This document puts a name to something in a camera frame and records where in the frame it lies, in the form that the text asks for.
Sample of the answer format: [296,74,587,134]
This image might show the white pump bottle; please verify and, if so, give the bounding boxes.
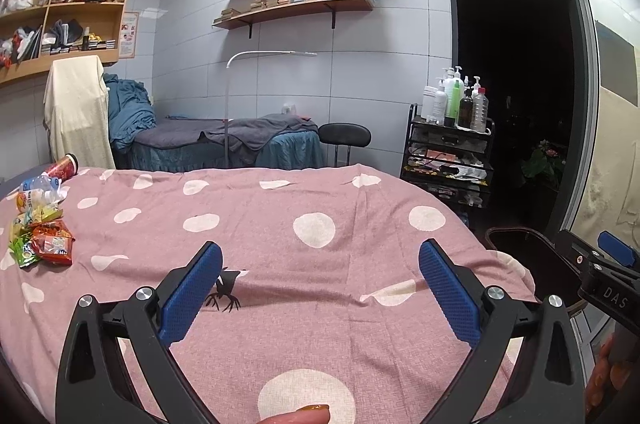
[432,77,448,124]

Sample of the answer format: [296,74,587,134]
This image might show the red snack packet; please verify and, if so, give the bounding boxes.
[31,220,75,266]

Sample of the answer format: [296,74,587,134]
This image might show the person's left hand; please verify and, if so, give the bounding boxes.
[260,404,332,424]

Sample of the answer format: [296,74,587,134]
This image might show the wooden cubby shelf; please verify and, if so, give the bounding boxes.
[0,0,137,85]

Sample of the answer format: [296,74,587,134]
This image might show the clear plastic bottle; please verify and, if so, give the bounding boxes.
[19,173,65,205]

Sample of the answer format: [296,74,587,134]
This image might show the person's right hand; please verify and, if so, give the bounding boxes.
[584,334,636,422]

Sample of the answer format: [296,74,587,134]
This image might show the pink polka-dot blanket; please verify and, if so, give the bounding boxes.
[0,163,541,424]

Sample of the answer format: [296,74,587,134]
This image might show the wall poster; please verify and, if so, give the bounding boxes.
[119,10,138,59]

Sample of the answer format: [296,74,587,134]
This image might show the black round stool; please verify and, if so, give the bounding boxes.
[318,123,372,166]

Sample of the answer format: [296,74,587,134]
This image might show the white arc floor lamp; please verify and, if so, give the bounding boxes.
[226,50,318,167]

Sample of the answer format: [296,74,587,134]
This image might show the dark brown bottle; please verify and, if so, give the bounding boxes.
[459,77,474,129]

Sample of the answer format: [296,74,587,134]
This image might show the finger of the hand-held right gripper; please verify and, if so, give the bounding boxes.
[555,229,607,277]
[597,230,640,267]

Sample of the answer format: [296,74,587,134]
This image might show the black trash bin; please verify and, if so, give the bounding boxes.
[485,227,586,317]

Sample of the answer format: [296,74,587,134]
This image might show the green pump bottle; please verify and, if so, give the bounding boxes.
[444,67,463,127]

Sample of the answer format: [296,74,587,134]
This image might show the yellow green snack packet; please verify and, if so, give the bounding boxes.
[11,203,65,235]

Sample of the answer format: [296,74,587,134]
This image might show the white jar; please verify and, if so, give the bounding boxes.
[421,85,438,122]

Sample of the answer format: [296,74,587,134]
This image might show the grey blanket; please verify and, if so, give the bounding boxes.
[135,113,320,152]

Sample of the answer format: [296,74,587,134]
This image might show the blue bedding pile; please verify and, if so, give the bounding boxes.
[102,73,158,150]

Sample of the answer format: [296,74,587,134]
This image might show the black mesh trolley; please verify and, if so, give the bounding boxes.
[400,103,496,210]

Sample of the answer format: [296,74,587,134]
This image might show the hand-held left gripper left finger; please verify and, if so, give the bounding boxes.
[55,241,224,424]

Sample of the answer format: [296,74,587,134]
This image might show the clear red-capped bottle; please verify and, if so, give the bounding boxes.
[470,77,488,132]

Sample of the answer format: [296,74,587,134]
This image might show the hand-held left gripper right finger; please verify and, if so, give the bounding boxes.
[418,237,587,424]

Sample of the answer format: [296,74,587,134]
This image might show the glass door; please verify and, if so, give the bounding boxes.
[547,0,640,345]

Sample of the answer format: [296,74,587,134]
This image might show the massage bed with blankets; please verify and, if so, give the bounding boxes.
[114,113,325,171]

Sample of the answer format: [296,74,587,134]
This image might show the red chips can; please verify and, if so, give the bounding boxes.
[44,153,80,181]

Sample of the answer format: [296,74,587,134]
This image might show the potted plant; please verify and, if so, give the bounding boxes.
[522,140,568,185]

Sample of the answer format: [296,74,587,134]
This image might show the cream cloth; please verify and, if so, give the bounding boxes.
[44,54,117,170]

